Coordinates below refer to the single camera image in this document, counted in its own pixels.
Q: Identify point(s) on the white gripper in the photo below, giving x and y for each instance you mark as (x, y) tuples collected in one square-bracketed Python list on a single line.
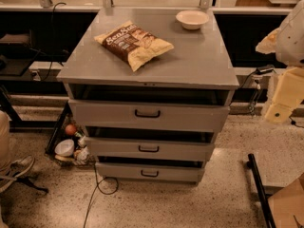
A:
[(292, 43)]

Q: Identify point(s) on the grey top drawer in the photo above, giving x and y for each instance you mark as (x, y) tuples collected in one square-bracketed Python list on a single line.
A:
[(175, 117)]

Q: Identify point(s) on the grey drawer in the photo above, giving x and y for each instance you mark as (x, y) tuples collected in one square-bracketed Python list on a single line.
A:
[(175, 117), (149, 172), (145, 149)]

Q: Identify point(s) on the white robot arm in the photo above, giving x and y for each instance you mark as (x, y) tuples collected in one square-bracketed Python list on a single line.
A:
[(287, 43)]

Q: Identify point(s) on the grey drawer cabinet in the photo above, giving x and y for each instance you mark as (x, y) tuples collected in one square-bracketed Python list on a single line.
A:
[(197, 71)]

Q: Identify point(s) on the grey middle drawer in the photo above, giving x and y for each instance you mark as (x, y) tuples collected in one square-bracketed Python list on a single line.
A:
[(145, 149)]

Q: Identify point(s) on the grey bottom drawer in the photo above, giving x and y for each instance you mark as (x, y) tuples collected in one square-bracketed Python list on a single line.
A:
[(149, 172)]

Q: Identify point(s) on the black power adapter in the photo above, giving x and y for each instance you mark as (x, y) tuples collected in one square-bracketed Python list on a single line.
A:
[(265, 69)]

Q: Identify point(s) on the black metal bar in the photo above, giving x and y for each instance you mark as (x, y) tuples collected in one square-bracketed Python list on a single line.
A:
[(252, 164)]

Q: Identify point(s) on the white bowl on cabinet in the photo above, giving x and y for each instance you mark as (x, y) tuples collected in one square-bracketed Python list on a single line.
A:
[(192, 19)]

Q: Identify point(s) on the cardboard box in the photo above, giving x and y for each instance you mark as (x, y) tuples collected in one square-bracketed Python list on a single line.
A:
[(287, 205)]

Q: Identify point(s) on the sea salt chips bag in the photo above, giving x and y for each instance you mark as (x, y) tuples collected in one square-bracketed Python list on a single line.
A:
[(133, 44)]

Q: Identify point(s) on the red apple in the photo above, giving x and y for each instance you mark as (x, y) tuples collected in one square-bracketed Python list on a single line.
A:
[(70, 129)]

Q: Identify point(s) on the white bowl in basket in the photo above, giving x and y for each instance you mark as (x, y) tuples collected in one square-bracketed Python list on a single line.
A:
[(65, 148)]

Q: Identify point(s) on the grey sneaker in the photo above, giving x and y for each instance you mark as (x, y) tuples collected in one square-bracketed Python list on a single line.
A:
[(17, 169)]

